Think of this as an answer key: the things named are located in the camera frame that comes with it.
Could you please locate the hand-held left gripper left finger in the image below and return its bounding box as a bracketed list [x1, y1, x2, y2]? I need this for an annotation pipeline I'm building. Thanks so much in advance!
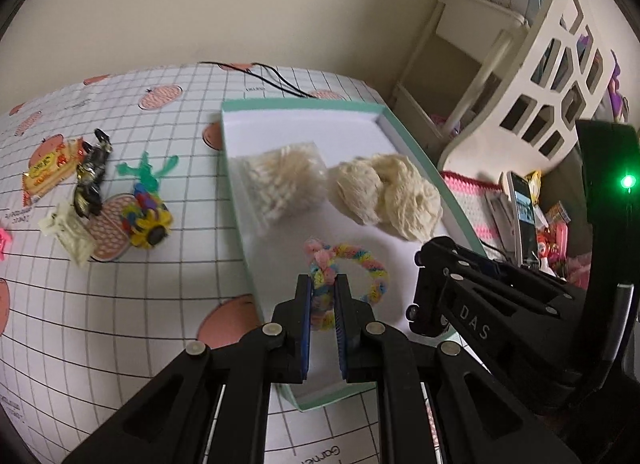
[62, 274, 313, 464]

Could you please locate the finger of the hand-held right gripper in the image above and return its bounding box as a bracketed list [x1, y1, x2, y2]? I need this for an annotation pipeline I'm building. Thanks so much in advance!
[416, 236, 582, 305]
[406, 268, 552, 371]

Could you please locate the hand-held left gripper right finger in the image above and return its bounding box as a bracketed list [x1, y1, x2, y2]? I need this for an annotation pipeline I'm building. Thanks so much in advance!
[334, 275, 583, 464]

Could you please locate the rainbow loom bracelet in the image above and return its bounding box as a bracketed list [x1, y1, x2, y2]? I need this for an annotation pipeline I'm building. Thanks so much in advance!
[304, 240, 390, 329]

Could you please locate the colourful sunflower hair clip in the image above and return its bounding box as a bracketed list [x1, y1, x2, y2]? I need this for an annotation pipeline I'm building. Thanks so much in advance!
[122, 183, 173, 249]

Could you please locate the white box with green rim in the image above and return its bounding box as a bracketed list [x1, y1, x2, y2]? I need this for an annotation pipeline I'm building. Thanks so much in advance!
[220, 98, 488, 412]

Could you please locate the cream claw hair clip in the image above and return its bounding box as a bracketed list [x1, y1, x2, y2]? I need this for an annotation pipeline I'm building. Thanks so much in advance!
[39, 201, 96, 269]

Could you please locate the black gold toy car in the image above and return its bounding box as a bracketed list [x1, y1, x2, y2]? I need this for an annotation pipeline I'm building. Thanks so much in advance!
[74, 128, 115, 219]

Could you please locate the white phone stand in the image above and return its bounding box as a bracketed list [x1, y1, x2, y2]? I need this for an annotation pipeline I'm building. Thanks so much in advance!
[485, 191, 516, 249]

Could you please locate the pink white crocheted mat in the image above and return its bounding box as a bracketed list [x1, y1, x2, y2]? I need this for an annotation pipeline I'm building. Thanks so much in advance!
[440, 170, 516, 245]

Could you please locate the smartphone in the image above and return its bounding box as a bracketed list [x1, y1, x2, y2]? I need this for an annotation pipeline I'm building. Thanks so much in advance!
[507, 171, 538, 265]

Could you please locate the cream scrunchie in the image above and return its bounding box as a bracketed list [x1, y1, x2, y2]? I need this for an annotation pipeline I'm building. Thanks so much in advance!
[327, 154, 443, 242]

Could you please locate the white cut-out shelf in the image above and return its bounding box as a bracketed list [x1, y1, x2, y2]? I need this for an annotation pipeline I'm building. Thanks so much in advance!
[392, 0, 608, 175]

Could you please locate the bag of cotton swabs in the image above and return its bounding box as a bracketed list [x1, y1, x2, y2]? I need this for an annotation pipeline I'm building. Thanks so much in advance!
[237, 141, 328, 229]

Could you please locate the grid printed tablecloth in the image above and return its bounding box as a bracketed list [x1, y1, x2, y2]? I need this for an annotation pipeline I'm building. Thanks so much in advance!
[0, 62, 401, 464]

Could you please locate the green rubber toy figure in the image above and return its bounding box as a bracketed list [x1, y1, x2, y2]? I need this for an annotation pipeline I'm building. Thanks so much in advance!
[116, 151, 179, 195]

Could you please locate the yellow red flat trinket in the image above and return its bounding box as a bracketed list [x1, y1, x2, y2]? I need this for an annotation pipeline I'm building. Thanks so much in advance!
[21, 138, 83, 205]

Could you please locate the thin black cable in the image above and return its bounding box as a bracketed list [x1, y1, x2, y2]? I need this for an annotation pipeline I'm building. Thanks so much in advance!
[197, 61, 316, 98]

